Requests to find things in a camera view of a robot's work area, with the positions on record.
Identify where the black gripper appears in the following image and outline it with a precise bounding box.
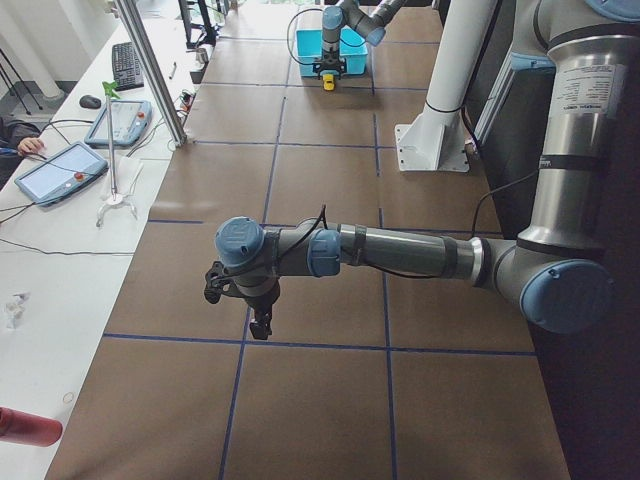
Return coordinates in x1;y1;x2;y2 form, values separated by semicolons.
312;50;347;80
247;287;280;340

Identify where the yellow beetle toy car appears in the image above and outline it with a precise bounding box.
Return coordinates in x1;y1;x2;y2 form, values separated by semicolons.
322;73;336;92

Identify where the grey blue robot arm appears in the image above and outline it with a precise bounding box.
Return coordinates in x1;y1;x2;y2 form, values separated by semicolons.
312;0;405;79
204;1;639;340

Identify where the blue plastic bin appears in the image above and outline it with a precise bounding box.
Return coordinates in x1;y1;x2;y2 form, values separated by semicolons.
296;27;368;77

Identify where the small metal cup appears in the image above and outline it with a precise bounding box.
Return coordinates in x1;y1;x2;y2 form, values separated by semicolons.
196;49;209;63

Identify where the green white reacher grabber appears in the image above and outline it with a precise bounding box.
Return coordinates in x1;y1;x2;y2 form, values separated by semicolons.
96;81;137;228

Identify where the black keyboard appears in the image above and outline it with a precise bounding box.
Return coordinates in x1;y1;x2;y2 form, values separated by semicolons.
111;42;144;91

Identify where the far teach pendant tablet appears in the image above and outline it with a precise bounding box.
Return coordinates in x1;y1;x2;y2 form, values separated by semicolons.
84;100;152;148

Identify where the teach pendant tablet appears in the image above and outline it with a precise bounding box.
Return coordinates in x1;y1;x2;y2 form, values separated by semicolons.
14;142;108;206
84;100;152;148

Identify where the black computer mouse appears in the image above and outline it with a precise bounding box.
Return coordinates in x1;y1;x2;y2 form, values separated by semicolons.
79;95;102;110

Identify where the crumpled white paper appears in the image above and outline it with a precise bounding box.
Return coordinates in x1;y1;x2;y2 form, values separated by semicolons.
4;292;31;330

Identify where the near teach pendant tablet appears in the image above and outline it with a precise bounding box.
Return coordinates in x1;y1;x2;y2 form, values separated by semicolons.
14;142;108;206

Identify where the red cylinder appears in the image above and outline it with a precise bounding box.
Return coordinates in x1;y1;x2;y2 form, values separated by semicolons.
1;407;63;447

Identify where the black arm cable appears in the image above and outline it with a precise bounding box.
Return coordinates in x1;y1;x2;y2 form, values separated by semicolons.
214;172;544;301
286;5;369;66

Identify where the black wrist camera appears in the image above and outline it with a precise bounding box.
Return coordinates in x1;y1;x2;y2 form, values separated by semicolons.
203;260;235;304

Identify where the aluminium frame post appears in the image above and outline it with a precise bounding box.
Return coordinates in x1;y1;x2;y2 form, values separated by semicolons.
115;0;187;148

